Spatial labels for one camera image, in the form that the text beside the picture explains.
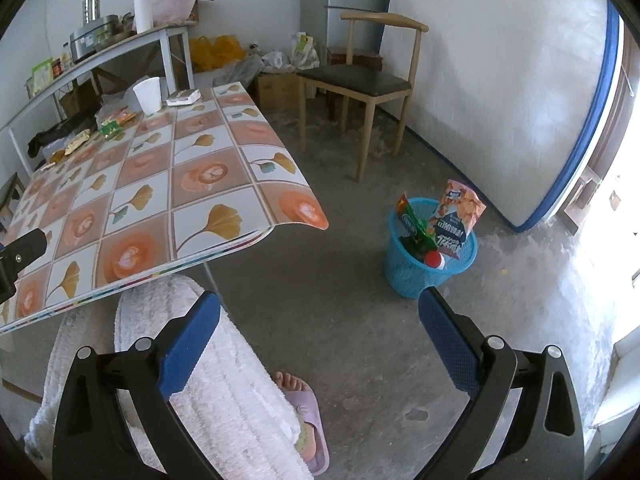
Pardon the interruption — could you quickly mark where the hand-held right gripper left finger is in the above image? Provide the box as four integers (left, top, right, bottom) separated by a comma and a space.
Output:
52, 290, 236, 480

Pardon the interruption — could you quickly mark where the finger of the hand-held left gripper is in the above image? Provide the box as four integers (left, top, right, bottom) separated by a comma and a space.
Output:
0, 228, 48, 281

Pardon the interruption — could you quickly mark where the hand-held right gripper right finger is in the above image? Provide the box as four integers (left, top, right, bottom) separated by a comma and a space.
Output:
415, 286, 585, 480

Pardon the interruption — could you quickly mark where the blue plastic basket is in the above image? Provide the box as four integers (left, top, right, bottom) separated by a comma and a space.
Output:
384, 197, 478, 300

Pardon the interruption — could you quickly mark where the green red snack bag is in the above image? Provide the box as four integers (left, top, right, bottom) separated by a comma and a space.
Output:
395, 192, 436, 253

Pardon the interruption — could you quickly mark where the wooden stool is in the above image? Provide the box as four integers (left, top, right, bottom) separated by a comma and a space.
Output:
0, 172, 26, 233

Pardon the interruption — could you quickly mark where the black cloth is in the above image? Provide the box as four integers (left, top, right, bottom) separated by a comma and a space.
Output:
26, 115, 98, 156

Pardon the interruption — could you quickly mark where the purple slipper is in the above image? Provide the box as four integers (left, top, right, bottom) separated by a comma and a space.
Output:
277, 372, 331, 476

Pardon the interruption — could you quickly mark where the table with patterned tablecloth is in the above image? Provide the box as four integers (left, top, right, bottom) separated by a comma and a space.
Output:
0, 82, 330, 336

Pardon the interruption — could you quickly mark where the orange snack packet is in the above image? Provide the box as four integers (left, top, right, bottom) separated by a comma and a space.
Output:
97, 107, 136, 126

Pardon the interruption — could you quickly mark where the white plastic bag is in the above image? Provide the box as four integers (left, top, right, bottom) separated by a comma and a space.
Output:
262, 51, 293, 73
102, 87, 151, 116

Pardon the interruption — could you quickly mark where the green white packet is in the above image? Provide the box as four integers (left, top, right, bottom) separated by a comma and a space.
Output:
31, 60, 55, 93

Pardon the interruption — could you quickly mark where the white paper cup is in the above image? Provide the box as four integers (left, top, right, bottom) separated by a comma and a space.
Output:
133, 77, 162, 116

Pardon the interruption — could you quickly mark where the small gold white box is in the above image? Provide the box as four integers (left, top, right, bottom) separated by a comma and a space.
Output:
166, 88, 202, 107

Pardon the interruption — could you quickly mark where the round metal pot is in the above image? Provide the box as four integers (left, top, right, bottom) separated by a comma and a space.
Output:
69, 16, 121, 58

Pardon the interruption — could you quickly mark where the white side table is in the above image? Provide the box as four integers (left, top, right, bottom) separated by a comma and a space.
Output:
0, 22, 198, 176

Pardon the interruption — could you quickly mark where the white mattress with blue edge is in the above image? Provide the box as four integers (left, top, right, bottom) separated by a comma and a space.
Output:
385, 0, 626, 233

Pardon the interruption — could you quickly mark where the white paper towel roll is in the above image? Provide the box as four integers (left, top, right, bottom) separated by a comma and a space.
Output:
133, 0, 154, 34

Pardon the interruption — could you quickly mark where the cardboard box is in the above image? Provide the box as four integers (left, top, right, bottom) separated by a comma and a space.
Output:
257, 72, 303, 113

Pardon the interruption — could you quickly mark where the wooden chair with black seat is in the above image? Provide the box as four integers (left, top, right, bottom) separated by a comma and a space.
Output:
297, 11, 429, 183

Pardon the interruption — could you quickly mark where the grey plastic bag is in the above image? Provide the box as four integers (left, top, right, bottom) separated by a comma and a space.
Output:
212, 55, 266, 88

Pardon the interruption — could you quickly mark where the yellow plastic bag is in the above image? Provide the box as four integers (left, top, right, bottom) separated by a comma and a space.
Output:
189, 35, 247, 72

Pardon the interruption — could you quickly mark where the pink plastic bag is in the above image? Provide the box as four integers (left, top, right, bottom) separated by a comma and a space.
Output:
150, 0, 201, 26

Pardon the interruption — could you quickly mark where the white green shopping bag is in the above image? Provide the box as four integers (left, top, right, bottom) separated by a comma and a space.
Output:
291, 32, 321, 70

